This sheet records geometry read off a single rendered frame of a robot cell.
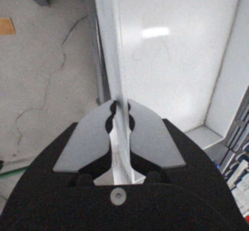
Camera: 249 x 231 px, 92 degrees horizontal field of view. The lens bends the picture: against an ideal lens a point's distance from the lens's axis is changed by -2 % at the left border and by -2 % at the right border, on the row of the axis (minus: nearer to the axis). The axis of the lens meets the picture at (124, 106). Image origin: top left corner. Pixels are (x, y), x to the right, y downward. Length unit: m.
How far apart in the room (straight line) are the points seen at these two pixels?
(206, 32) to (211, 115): 0.16
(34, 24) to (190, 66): 1.04
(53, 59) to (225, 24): 1.04
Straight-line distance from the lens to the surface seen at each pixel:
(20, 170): 1.52
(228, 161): 0.88
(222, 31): 0.25
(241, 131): 0.77
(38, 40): 1.13
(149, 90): 0.18
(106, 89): 0.29
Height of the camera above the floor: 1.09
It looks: 56 degrees down
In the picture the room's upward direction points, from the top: 146 degrees clockwise
